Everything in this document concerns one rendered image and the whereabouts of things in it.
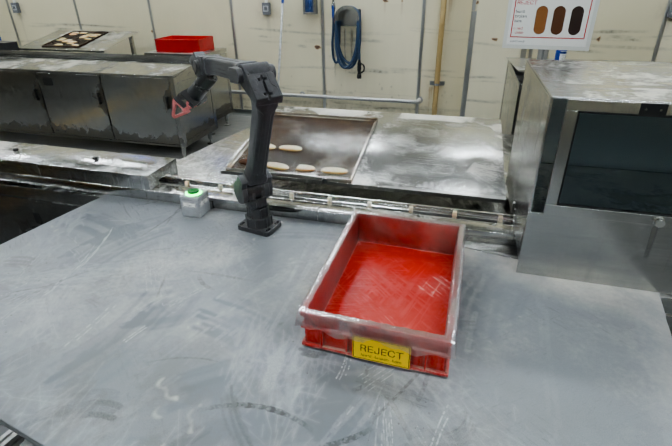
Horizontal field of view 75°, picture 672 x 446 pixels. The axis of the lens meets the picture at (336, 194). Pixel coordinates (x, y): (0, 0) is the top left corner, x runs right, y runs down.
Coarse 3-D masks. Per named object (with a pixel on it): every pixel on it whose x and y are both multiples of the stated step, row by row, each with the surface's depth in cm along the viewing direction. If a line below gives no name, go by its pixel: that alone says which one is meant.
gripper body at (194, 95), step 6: (192, 84) 153; (186, 90) 155; (192, 90) 153; (198, 90) 152; (204, 90) 153; (180, 96) 152; (186, 96) 153; (192, 96) 154; (198, 96) 154; (204, 96) 160; (192, 102) 153; (198, 102) 156
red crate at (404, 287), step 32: (352, 256) 128; (384, 256) 128; (416, 256) 127; (448, 256) 127; (352, 288) 115; (384, 288) 114; (416, 288) 114; (448, 288) 114; (384, 320) 104; (416, 320) 104; (352, 352) 93
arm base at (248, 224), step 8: (248, 208) 139; (264, 208) 139; (248, 216) 141; (256, 216) 139; (264, 216) 140; (240, 224) 144; (248, 224) 140; (256, 224) 139; (264, 224) 140; (272, 224) 143; (280, 224) 144; (256, 232) 140; (264, 232) 138; (272, 232) 140
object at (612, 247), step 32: (544, 64) 135; (576, 64) 135; (608, 64) 134; (640, 64) 133; (544, 96) 108; (576, 96) 99; (608, 96) 99; (640, 96) 98; (544, 128) 103; (512, 160) 152; (544, 160) 157; (512, 192) 144; (544, 192) 135; (544, 224) 112; (576, 224) 110; (608, 224) 108; (640, 224) 106; (544, 256) 116; (576, 256) 114; (608, 256) 112; (640, 256) 109; (640, 288) 113
